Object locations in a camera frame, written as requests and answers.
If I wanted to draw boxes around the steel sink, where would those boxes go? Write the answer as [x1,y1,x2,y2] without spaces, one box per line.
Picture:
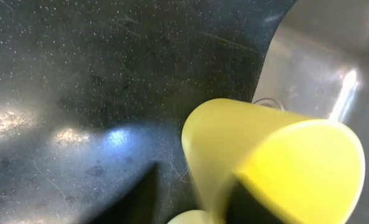
[251,0,369,224]

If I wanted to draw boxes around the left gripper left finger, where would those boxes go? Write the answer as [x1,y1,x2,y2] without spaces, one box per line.
[87,161,160,224]

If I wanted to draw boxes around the yellow cup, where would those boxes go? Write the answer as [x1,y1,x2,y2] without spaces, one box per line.
[167,98,366,224]

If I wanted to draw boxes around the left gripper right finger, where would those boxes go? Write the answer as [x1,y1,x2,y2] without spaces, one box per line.
[225,179,285,224]

